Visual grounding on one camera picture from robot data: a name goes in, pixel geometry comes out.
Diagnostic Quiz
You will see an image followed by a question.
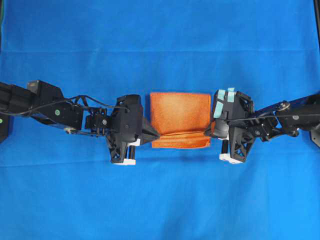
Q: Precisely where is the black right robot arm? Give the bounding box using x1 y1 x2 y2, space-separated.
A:
204 88 320 164

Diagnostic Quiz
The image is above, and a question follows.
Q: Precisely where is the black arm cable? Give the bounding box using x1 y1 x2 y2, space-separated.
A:
14 96 131 118
224 113 283 123

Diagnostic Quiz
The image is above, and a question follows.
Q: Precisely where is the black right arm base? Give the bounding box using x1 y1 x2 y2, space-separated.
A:
309 125 320 148

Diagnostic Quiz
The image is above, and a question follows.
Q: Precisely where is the orange towel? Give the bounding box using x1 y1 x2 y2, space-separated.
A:
150 92 211 149

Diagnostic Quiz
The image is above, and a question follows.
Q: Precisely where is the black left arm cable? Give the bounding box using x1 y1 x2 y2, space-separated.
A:
14 96 131 118

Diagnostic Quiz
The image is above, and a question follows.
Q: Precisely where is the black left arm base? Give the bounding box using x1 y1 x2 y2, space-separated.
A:
0 115 11 143

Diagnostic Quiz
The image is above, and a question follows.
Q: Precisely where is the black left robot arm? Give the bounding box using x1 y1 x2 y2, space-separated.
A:
0 80 160 166

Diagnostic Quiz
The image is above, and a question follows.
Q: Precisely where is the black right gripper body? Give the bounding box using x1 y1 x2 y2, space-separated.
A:
211 88 255 164

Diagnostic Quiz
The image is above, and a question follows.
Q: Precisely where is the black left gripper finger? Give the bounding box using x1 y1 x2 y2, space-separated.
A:
141 117 160 145

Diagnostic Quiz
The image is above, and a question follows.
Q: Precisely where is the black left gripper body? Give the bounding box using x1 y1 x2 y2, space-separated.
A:
106 94 143 166

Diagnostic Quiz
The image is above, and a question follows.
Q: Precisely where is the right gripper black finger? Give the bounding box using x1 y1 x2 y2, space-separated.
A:
204 126 217 138

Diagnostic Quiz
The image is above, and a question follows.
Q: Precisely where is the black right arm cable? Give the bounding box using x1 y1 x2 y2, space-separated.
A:
224 113 283 123

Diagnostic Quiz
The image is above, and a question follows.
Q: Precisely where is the blue table cloth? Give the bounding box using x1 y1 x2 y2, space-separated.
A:
0 0 320 240

